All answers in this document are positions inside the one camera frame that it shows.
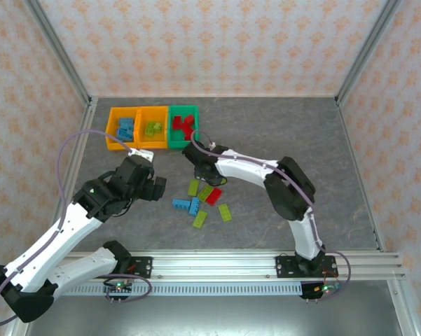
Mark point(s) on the red lego brick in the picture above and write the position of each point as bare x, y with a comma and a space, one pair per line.
177, 123
186, 129
188, 136
214, 196
191, 120

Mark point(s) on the lime green lego brick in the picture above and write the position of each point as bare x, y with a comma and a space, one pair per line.
158, 127
205, 193
225, 212
150, 129
200, 218
193, 187

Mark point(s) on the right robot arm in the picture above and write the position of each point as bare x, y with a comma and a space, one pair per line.
241, 175

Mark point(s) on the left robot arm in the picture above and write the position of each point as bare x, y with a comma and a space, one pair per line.
45, 252

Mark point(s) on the blue lego brick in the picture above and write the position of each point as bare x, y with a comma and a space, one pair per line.
195, 206
127, 122
124, 131
180, 203
127, 138

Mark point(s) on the green plastic bin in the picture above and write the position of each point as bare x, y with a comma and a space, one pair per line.
175, 143

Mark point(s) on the yellow plastic bin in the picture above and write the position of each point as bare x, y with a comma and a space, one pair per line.
110, 140
154, 143

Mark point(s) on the aluminium mounting beam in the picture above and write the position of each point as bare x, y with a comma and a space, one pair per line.
213, 264

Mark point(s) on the small circuit board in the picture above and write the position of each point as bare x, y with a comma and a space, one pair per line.
119, 287
325, 288

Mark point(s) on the aluminium side rail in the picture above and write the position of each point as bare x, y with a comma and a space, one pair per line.
357, 168
85, 119

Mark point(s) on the aluminium corner post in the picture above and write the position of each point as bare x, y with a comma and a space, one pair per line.
56, 49
369, 49

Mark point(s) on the aluminium frame bar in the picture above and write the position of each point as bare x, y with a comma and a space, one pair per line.
404, 308

